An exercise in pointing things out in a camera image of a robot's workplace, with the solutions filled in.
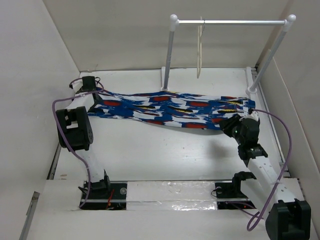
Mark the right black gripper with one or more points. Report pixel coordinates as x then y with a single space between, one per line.
226 124

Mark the blue white red patterned trousers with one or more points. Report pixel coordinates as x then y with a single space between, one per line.
172 109

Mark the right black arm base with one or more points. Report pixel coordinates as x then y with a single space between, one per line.
228 193

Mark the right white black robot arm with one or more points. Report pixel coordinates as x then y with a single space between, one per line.
285 217

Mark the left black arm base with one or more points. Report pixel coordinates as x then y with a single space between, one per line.
104 195

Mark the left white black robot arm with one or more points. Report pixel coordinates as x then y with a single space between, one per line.
75 132

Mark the cream plastic hanger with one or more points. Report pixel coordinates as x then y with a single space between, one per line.
200 31

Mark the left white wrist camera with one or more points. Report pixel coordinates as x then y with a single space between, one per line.
76 86

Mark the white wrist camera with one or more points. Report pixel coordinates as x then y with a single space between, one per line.
76 86
253 115

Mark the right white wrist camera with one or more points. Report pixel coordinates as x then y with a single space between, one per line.
253 115

